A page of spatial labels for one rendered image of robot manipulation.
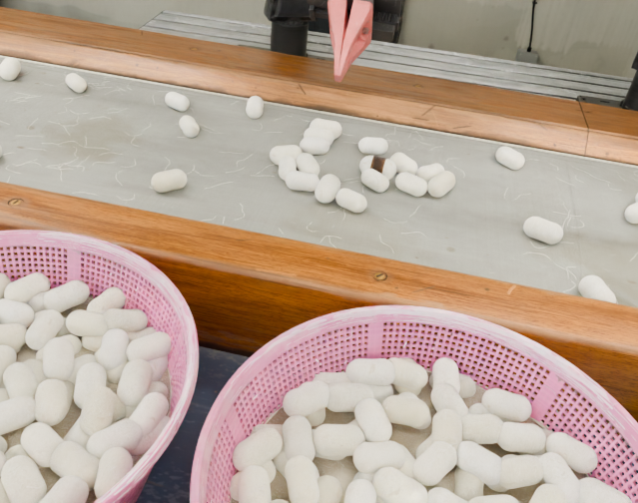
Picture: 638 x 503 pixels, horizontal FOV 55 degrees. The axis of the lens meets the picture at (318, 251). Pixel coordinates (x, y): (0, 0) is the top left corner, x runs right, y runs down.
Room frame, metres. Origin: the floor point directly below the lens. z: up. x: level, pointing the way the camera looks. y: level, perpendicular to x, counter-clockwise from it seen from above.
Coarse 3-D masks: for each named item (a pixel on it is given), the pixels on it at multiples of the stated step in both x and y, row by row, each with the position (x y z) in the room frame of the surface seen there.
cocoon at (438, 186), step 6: (438, 174) 0.54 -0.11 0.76; (444, 174) 0.54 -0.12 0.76; (450, 174) 0.55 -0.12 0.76; (432, 180) 0.53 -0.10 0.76; (438, 180) 0.53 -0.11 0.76; (444, 180) 0.53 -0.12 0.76; (450, 180) 0.54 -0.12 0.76; (432, 186) 0.53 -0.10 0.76; (438, 186) 0.52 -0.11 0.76; (444, 186) 0.53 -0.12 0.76; (450, 186) 0.54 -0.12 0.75; (432, 192) 0.52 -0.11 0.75; (438, 192) 0.52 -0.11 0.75; (444, 192) 0.53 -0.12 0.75
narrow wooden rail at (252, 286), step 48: (0, 192) 0.42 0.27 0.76; (48, 192) 0.42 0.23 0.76; (144, 240) 0.37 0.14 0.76; (192, 240) 0.38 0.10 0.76; (240, 240) 0.39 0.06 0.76; (288, 240) 0.40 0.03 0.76; (192, 288) 0.36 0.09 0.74; (240, 288) 0.35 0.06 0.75; (288, 288) 0.35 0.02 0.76; (336, 288) 0.34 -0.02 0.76; (384, 288) 0.35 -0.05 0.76; (432, 288) 0.35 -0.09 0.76; (480, 288) 0.36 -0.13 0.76; (528, 288) 0.37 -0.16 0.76; (240, 336) 0.35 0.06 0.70; (528, 336) 0.32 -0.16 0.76; (576, 336) 0.32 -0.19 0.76; (624, 336) 0.33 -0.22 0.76; (624, 384) 0.31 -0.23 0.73
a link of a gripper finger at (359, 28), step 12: (312, 0) 0.68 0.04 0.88; (324, 0) 0.67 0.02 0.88; (348, 0) 0.67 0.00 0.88; (360, 0) 0.66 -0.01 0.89; (372, 0) 0.66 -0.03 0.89; (360, 12) 0.65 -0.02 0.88; (372, 12) 0.67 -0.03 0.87; (348, 24) 0.65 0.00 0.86; (360, 24) 0.65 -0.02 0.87; (348, 36) 0.64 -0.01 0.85; (360, 36) 0.68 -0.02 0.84; (348, 48) 0.64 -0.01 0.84; (360, 48) 0.67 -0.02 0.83; (348, 60) 0.65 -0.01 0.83
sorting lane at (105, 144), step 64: (0, 128) 0.57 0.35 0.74; (64, 128) 0.59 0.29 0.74; (128, 128) 0.60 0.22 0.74; (256, 128) 0.64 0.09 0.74; (384, 128) 0.68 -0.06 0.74; (64, 192) 0.46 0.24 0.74; (128, 192) 0.48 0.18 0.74; (192, 192) 0.49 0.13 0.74; (256, 192) 0.50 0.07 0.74; (384, 192) 0.53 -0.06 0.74; (448, 192) 0.54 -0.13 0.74; (512, 192) 0.56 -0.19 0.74; (576, 192) 0.57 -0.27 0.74; (384, 256) 0.42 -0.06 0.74; (448, 256) 0.43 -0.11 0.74; (512, 256) 0.44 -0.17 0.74; (576, 256) 0.45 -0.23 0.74
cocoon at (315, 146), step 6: (306, 138) 0.59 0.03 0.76; (312, 138) 0.59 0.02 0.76; (318, 138) 0.59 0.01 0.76; (300, 144) 0.59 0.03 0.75; (306, 144) 0.59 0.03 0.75; (312, 144) 0.59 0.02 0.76; (318, 144) 0.59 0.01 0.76; (324, 144) 0.59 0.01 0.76; (306, 150) 0.58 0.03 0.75; (312, 150) 0.58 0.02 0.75; (318, 150) 0.59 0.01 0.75; (324, 150) 0.59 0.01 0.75
